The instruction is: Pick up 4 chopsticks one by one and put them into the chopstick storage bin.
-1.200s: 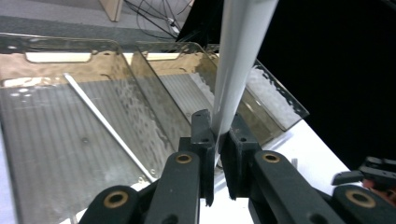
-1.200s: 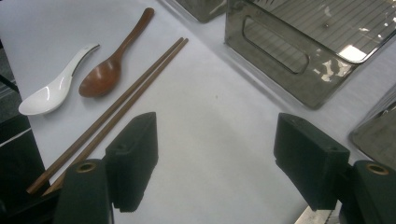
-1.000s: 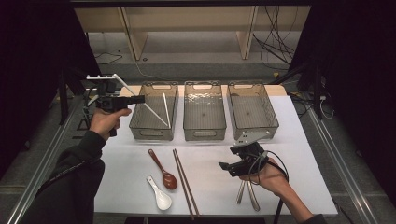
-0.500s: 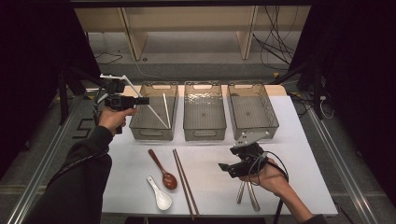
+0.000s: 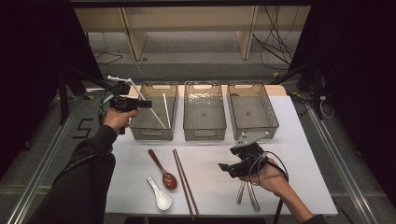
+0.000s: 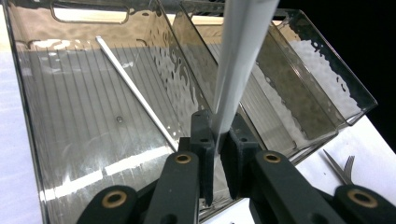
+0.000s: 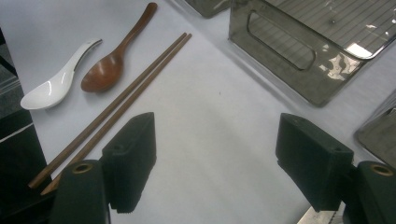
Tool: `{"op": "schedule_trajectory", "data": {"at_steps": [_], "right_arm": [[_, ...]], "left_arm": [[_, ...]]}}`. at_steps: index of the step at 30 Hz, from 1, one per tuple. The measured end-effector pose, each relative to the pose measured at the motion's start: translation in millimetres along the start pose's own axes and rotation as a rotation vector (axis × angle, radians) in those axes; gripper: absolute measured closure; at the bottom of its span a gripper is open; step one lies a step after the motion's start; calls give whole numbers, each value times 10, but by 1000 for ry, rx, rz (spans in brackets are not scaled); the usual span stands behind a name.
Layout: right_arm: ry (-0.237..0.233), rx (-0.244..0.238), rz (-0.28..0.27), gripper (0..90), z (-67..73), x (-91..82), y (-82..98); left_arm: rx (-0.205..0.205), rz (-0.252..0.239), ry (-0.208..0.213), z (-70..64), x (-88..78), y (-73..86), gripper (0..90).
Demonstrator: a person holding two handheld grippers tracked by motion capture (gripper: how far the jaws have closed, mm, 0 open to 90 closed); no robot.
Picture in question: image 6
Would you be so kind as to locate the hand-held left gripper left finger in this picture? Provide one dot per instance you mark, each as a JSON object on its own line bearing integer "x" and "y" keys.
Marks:
{"x": 205, "y": 155}

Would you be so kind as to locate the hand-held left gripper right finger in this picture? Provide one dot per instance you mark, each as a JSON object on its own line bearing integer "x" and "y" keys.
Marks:
{"x": 239, "y": 155}

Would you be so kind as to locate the smoky clear plastic bin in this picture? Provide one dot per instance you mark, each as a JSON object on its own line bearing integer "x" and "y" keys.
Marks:
{"x": 77, "y": 109}
{"x": 342, "y": 77}
{"x": 267, "y": 124}

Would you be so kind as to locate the white chopstick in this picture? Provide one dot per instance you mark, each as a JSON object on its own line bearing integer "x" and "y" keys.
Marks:
{"x": 137, "y": 93}
{"x": 239, "y": 62}

